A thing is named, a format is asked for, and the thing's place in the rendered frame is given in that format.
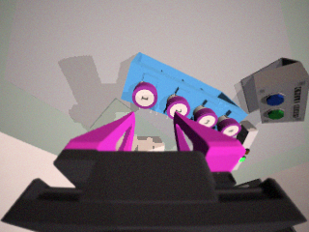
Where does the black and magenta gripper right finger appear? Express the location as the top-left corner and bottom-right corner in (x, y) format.
(173, 111), (245, 172)

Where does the blue tube rack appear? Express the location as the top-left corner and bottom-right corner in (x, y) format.
(121, 52), (248, 123)

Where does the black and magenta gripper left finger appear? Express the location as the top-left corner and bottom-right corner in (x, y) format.
(63, 111), (135, 151)

